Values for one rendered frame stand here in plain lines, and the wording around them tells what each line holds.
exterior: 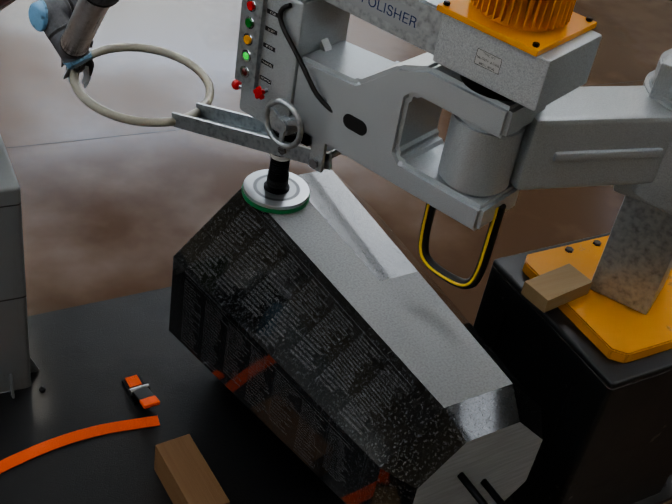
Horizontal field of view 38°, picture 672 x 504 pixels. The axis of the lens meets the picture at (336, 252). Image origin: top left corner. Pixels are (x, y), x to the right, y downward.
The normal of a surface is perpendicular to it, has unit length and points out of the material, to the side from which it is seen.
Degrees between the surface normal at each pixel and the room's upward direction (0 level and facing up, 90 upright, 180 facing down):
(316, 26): 90
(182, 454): 0
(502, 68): 90
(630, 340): 0
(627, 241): 90
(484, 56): 90
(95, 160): 0
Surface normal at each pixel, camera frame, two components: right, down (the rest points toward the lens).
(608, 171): 0.29, 0.61
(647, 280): -0.52, 0.45
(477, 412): 0.39, -0.36
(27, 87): 0.14, -0.79
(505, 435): 0.50, 0.58
